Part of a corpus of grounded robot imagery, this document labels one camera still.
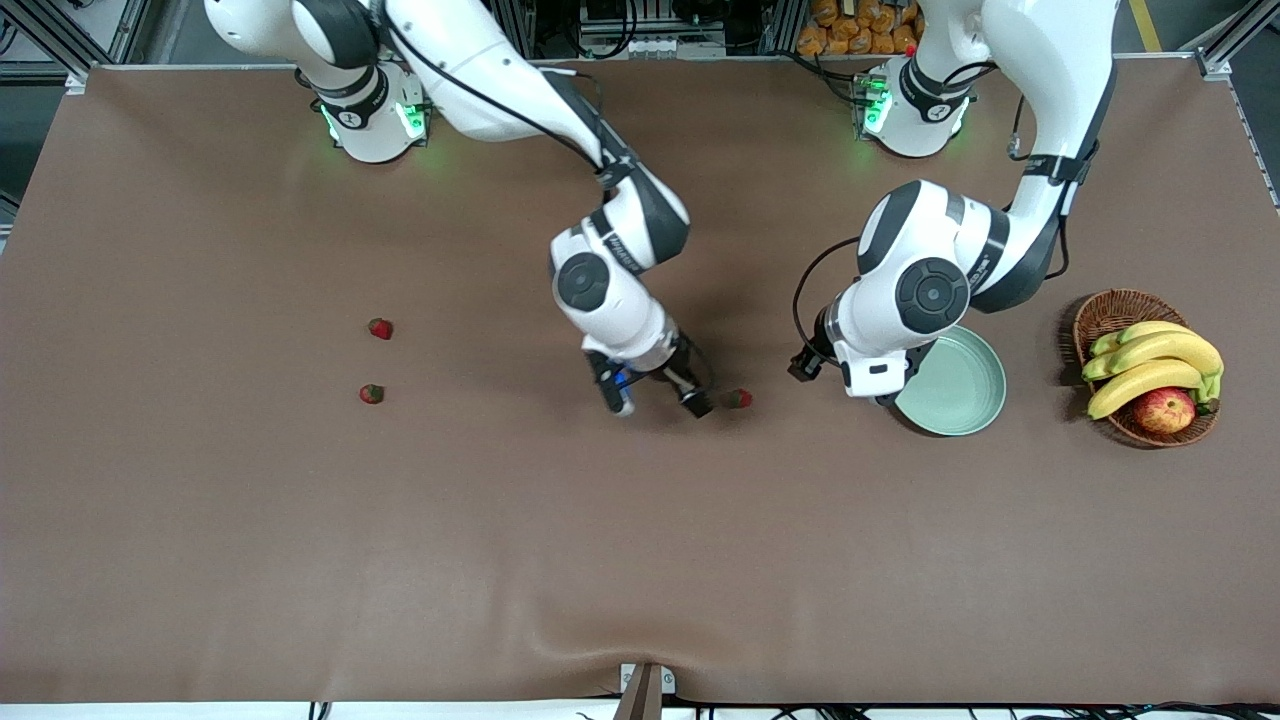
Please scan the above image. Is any pale green round plate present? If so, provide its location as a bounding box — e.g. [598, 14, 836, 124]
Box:
[893, 325, 1008, 438]

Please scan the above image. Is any large brown table mat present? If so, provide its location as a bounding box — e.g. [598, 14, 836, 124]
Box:
[0, 60, 1280, 706]

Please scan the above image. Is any brown wicker basket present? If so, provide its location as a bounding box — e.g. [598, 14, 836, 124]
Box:
[1072, 289, 1222, 449]

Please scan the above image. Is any long yellow banana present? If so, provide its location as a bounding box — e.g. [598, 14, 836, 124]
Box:
[1086, 358, 1207, 421]
[1082, 331, 1225, 383]

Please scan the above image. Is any small greenish yellow banana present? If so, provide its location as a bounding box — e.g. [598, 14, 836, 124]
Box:
[1089, 320, 1196, 358]

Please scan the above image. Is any white connector strip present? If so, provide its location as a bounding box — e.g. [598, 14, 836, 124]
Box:
[612, 35, 693, 61]

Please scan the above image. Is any pile of orange bread rolls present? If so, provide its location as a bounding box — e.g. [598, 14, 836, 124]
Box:
[796, 0, 926, 58]

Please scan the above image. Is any red yellow apple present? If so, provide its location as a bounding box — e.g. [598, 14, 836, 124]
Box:
[1133, 387, 1198, 435]

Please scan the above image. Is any black electronics box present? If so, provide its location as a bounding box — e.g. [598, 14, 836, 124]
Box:
[580, 0, 641, 31]

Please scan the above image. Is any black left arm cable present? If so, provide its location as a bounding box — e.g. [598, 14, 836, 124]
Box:
[793, 60, 1101, 351]

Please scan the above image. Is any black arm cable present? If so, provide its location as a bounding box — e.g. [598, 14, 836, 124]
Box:
[793, 60, 1101, 351]
[375, 0, 717, 393]

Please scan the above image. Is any grey bracket with brown bar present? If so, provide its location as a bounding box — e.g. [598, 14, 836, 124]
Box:
[612, 661, 678, 720]

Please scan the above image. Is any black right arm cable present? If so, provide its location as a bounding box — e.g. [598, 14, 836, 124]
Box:
[375, 0, 717, 393]

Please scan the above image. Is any aluminium frame profile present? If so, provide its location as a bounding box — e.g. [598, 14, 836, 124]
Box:
[1197, 0, 1280, 76]
[765, 0, 806, 56]
[95, 0, 153, 67]
[505, 0, 538, 61]

